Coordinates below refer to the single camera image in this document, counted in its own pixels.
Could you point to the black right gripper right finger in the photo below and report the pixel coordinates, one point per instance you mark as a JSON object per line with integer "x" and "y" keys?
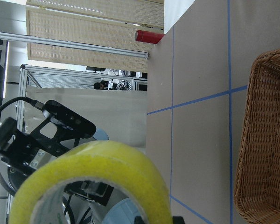
{"x": 178, "y": 220}

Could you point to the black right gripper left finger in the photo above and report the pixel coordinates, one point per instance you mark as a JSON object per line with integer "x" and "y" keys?
{"x": 139, "y": 220}

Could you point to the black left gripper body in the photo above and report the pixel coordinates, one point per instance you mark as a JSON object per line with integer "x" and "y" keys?
{"x": 18, "y": 149}

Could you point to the yellow clear tape roll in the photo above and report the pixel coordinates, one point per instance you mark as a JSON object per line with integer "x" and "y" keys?
{"x": 39, "y": 199}

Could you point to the brown wicker basket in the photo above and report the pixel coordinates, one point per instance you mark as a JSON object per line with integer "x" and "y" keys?
{"x": 257, "y": 181}

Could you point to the beige perforated panel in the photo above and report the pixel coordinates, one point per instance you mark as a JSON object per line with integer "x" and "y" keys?
{"x": 107, "y": 23}

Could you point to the red cylinder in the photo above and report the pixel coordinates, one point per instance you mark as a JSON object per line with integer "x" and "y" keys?
{"x": 148, "y": 37}

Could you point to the aluminium frame bar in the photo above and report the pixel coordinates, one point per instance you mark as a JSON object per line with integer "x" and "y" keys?
{"x": 72, "y": 45}

